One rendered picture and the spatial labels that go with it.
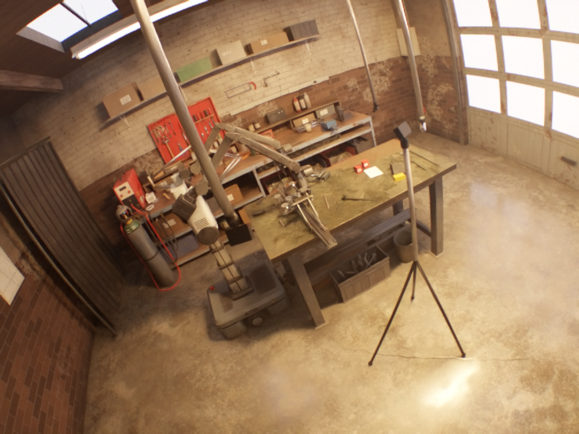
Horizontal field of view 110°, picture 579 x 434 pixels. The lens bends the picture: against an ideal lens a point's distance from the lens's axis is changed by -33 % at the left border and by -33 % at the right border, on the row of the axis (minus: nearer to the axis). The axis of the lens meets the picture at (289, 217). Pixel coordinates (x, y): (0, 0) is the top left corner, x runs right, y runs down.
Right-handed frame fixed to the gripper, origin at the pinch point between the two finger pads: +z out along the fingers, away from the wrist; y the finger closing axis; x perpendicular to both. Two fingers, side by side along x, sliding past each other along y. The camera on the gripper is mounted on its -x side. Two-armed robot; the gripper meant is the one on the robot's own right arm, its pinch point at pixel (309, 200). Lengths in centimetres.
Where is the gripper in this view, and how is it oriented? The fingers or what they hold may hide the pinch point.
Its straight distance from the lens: 195.5
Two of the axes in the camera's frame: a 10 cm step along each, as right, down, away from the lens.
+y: -8.9, 4.3, -1.4
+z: 4.3, 9.0, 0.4
